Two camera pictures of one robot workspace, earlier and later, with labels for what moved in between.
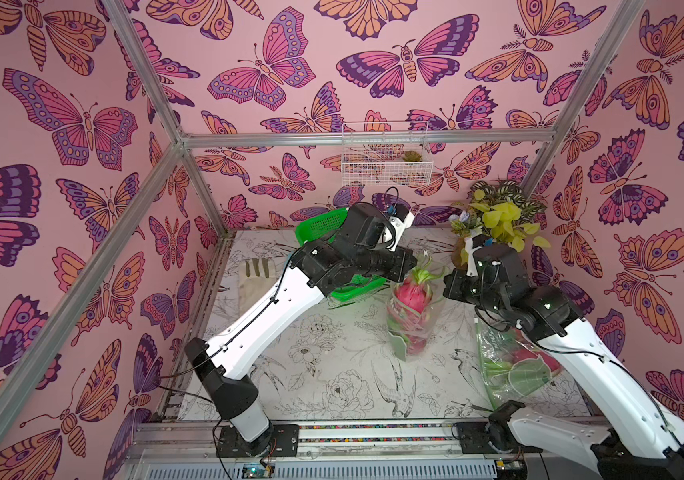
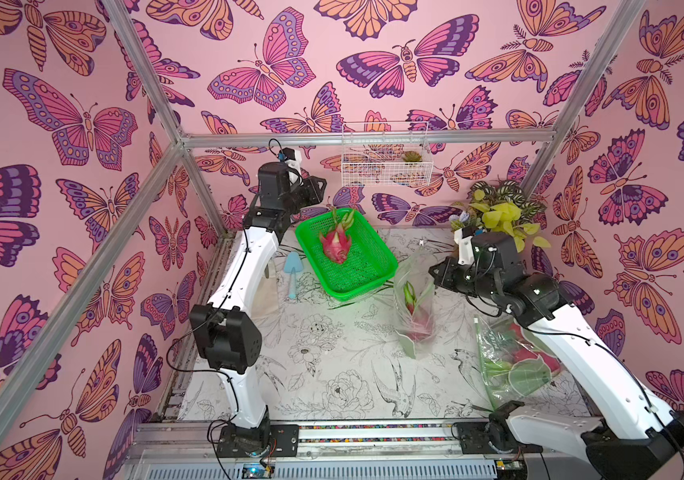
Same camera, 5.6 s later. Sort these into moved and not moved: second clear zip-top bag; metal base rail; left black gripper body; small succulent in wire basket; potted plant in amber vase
Moved: left black gripper body
Not moved: potted plant in amber vase; small succulent in wire basket; metal base rail; second clear zip-top bag
